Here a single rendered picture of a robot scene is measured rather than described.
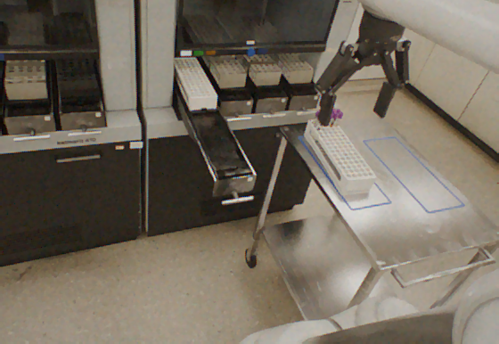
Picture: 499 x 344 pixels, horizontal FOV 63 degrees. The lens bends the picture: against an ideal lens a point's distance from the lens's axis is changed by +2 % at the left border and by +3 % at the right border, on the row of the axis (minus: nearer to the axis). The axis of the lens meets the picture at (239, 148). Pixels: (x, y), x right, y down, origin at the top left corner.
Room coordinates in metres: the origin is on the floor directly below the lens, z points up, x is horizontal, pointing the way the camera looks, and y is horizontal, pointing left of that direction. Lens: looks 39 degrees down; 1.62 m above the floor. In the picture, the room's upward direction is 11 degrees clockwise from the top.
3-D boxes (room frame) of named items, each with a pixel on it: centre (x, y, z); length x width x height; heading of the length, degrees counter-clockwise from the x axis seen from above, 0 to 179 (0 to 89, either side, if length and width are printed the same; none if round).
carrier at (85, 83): (1.12, 0.57, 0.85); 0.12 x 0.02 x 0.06; 118
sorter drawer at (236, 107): (1.59, 0.19, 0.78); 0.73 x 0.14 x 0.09; 27
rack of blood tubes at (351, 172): (1.03, -0.31, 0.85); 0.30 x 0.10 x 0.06; 22
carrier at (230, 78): (1.38, 0.08, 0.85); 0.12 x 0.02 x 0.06; 118
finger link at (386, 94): (0.73, -0.27, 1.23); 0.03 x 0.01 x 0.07; 28
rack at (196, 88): (1.32, 0.22, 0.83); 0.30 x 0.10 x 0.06; 27
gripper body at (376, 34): (0.70, -0.20, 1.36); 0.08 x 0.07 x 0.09; 118
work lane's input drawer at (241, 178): (1.16, 0.14, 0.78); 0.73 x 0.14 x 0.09; 27
